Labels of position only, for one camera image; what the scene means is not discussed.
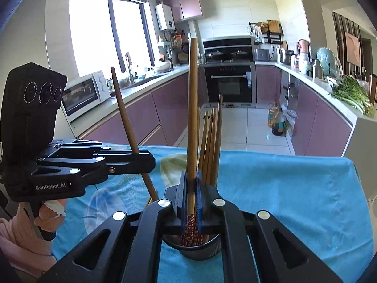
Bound chopstick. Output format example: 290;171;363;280
111;67;159;201
186;37;200;242

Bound pink sleeve forearm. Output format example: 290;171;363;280
1;206;57;278

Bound kitchen faucet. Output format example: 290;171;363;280
125;52;137;84

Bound person's left hand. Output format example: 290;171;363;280
34;199;68;232

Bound white microwave oven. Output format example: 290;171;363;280
62;70;110;123

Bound blue floral tablecloth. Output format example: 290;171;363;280
52;150;374;282

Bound black mesh utensil holder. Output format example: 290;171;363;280
162;234;222;261

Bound black built-in oven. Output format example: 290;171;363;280
203;36;256;108

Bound cooking oil bottle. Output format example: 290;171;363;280
268;102;285;136

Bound white water heater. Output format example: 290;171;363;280
155;4;175;31

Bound steel cooking pot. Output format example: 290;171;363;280
277;47;295;65

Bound green leafy vegetables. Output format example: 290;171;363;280
331;76;374;118

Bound mint green appliance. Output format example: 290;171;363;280
316;47;337;77

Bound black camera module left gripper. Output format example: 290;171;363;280
1;63;67;164

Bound pink wall cabinet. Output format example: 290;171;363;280
163;0;203;22

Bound wall spice rack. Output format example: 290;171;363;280
249;20;283;45

